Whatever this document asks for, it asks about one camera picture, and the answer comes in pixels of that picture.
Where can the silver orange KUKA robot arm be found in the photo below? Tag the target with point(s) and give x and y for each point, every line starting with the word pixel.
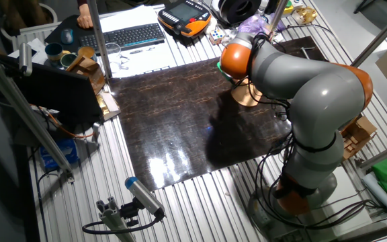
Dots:
pixel 324 97

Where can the dark teal mug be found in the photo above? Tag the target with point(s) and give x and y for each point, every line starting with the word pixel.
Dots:
pixel 53 51

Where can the white flat board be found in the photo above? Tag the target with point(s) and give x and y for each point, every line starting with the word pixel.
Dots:
pixel 348 195

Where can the white chair frame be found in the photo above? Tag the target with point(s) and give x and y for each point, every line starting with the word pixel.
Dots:
pixel 39 28

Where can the black filament spool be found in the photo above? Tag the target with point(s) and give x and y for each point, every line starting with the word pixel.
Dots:
pixel 240 8

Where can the bare person's hand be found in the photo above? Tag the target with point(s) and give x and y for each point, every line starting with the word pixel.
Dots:
pixel 85 17

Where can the colourful Rubik's cube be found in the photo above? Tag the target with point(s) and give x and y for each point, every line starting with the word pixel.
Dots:
pixel 217 36

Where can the silver camera with blue cap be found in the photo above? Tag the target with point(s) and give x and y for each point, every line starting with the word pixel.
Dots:
pixel 143 195

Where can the short aluminium profile bracket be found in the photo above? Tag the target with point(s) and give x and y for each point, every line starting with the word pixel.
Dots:
pixel 113 218

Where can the aluminium frame pole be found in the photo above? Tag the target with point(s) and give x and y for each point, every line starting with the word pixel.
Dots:
pixel 381 35
pixel 385 154

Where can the long aluminium frame beam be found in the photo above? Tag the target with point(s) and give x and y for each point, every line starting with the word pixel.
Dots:
pixel 29 116

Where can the yellow green small box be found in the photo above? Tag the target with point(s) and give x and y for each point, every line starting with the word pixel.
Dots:
pixel 287 8

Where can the black stand with silver pole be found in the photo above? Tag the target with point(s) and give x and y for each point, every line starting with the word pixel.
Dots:
pixel 278 13

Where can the black monitor screen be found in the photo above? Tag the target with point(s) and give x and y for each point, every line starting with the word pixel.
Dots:
pixel 55 90

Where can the clear drinking glass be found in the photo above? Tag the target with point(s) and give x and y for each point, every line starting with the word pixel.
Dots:
pixel 113 53

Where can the brown wooden holder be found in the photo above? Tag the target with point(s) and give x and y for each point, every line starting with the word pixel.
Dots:
pixel 91 72

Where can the black computer keyboard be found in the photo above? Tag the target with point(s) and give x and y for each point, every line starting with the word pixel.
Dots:
pixel 126 36

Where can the black camera clamp mount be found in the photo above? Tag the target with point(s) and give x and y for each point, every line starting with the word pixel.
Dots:
pixel 129 211

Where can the blue plastic packet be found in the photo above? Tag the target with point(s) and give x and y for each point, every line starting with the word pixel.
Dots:
pixel 71 151

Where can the silver depth camera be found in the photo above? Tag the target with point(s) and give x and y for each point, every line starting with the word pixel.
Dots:
pixel 25 58

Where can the dark computer mouse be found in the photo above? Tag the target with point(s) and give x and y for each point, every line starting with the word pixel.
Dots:
pixel 67 36

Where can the aluminium frame post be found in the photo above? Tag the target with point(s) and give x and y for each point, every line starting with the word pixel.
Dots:
pixel 98 40

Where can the dark maroon sleeved forearm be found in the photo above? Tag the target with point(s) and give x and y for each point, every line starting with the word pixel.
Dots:
pixel 81 1

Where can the small white paper sheet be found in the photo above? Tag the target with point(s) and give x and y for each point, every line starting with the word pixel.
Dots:
pixel 37 45

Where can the glossy golden ornament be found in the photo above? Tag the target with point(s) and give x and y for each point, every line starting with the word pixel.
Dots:
pixel 306 15

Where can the brown cup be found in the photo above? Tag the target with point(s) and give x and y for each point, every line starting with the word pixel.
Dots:
pixel 86 52

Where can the open brown cardboard box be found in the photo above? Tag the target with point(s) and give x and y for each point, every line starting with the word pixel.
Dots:
pixel 358 138

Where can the dark marble pattern mat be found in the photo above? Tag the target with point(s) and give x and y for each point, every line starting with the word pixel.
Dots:
pixel 166 117

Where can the pale grey rolled sheet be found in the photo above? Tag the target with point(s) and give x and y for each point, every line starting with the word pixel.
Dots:
pixel 378 193

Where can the black mouse pad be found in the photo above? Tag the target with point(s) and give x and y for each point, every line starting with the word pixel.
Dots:
pixel 69 23

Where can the purple plastic bag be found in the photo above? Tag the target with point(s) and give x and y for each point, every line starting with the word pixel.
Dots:
pixel 252 24

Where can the black orange teach pendant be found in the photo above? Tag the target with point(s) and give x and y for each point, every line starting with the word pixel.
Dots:
pixel 183 13

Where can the gold foil packet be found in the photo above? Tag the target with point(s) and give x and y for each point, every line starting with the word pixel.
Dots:
pixel 106 106

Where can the green mug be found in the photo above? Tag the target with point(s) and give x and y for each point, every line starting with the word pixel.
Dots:
pixel 67 60

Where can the green gripper mount adapter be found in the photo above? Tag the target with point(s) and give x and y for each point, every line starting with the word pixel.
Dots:
pixel 221 69

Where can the large white paper sheet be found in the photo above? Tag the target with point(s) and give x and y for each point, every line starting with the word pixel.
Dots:
pixel 146 57

